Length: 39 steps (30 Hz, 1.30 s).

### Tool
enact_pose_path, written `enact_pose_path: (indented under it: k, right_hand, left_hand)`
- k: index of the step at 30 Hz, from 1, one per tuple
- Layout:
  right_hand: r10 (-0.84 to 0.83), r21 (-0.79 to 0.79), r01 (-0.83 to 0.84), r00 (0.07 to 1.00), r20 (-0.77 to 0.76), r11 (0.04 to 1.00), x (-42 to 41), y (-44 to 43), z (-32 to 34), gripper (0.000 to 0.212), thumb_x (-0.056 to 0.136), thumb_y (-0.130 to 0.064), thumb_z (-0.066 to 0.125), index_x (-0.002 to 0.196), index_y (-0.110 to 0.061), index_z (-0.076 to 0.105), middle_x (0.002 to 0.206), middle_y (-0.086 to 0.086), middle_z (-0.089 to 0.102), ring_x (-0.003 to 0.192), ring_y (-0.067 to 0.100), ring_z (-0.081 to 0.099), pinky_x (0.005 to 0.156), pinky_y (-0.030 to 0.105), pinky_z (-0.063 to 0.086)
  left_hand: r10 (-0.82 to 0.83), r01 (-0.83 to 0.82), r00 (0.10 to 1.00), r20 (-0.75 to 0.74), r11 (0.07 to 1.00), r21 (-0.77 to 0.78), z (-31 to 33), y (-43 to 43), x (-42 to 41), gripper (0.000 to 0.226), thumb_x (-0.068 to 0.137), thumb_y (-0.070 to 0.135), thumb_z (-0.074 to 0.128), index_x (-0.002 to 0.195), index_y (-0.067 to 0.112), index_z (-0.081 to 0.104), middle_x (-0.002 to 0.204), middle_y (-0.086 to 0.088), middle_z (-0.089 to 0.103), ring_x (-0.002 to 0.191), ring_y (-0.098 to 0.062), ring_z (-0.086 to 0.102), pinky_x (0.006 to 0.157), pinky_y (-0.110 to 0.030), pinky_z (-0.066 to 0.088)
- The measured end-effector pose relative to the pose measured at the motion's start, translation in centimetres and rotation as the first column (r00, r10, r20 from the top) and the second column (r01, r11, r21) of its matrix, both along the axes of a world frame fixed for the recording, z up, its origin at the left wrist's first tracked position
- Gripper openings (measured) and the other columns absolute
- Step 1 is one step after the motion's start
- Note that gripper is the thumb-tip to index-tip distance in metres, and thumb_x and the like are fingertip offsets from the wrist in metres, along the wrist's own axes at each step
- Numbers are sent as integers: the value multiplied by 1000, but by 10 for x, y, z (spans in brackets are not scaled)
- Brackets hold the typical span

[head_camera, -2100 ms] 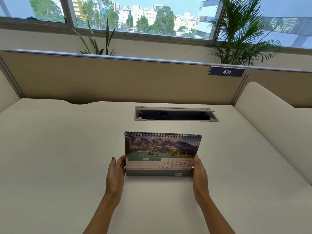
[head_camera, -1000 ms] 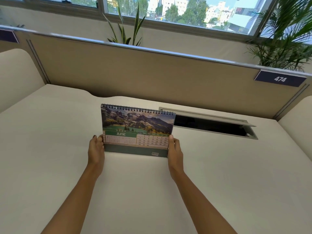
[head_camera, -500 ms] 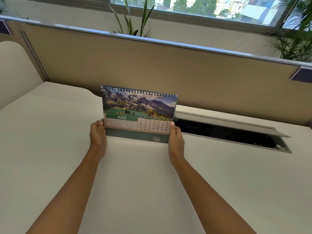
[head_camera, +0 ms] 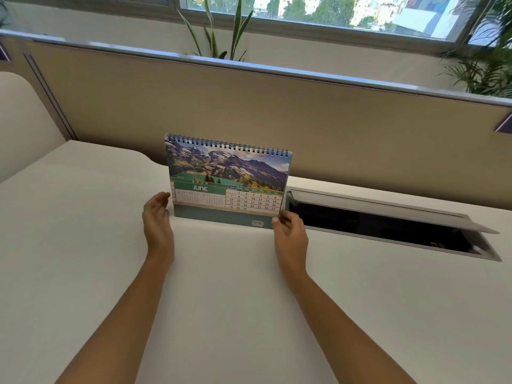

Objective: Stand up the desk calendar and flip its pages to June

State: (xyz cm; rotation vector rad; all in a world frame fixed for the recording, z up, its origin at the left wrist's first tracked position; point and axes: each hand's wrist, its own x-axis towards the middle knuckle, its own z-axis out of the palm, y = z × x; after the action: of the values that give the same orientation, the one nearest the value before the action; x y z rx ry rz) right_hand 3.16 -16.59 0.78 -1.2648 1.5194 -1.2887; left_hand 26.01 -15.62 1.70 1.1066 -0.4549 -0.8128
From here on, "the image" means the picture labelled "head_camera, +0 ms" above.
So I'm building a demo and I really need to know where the person's right hand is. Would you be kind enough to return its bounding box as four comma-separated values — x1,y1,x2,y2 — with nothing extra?
271,210,310,277

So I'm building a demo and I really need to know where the person's left hand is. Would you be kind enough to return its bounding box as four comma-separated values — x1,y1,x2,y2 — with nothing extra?
142,191,175,257

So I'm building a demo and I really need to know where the spiral-bound desk calendar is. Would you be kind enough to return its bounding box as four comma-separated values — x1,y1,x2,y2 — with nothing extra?
164,134,293,229

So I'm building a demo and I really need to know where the person's right forearm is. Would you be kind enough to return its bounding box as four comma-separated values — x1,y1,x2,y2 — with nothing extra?
279,271,419,384

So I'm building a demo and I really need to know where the person's left forearm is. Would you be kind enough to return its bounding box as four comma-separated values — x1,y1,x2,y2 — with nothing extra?
55,252,176,384

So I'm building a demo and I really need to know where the beige desk partition panel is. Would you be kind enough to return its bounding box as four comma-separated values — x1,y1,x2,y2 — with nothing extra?
0,29,512,190

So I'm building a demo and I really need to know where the long-leaved snake plant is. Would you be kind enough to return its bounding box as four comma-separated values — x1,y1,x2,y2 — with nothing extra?
176,0,255,63

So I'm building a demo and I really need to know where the feathery palm plant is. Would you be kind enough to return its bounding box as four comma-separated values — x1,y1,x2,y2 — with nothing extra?
435,0,512,99

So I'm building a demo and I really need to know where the grey desk cable hatch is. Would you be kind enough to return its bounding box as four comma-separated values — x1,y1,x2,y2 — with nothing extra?
283,188,502,262

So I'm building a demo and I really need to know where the grey window frame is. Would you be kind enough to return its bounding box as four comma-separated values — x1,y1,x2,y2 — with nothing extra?
0,0,512,57

